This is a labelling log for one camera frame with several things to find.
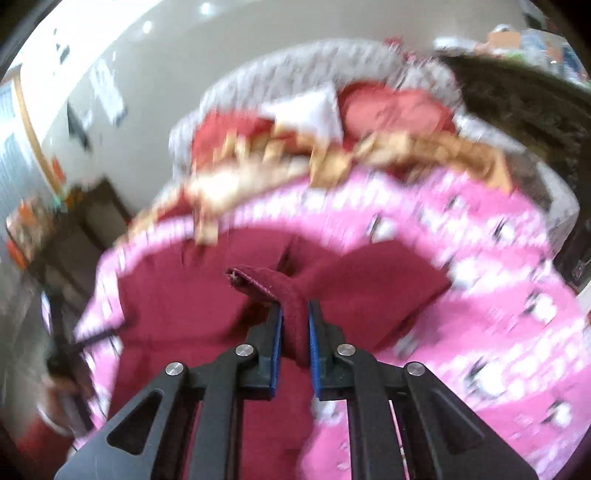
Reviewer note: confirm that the dark wooden furniture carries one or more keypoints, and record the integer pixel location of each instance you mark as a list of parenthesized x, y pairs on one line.
[(92, 221)]

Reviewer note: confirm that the red and gold blanket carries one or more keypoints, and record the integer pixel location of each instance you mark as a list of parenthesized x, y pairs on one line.
[(415, 152)]

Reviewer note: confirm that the wooden frame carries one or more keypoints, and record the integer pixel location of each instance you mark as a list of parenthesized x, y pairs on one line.
[(34, 134)]

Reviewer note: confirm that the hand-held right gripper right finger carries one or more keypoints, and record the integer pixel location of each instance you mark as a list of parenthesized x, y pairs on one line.
[(314, 350)]

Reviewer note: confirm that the pink penguin print blanket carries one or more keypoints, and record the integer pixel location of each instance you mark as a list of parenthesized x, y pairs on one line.
[(485, 300)]

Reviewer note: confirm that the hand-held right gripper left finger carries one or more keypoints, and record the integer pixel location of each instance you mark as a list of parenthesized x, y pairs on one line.
[(277, 350)]

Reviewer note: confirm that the white wall paper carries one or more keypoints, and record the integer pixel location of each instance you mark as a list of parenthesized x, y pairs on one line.
[(108, 92)]

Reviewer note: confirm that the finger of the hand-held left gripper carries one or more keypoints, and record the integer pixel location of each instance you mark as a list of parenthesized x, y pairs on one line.
[(99, 335)]

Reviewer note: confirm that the maroon garment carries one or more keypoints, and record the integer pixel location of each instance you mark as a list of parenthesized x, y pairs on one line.
[(184, 300)]

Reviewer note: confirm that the red pillow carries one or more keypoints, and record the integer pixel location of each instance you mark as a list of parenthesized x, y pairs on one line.
[(392, 110), (217, 138)]

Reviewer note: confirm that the dark cabinet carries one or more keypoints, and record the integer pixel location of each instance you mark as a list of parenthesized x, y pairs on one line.
[(531, 138)]

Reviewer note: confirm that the white pillow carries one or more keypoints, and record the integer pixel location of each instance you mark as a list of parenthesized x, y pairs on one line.
[(309, 110)]

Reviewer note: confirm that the pile of assorted packets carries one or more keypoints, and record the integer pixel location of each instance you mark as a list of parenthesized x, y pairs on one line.
[(521, 41)]

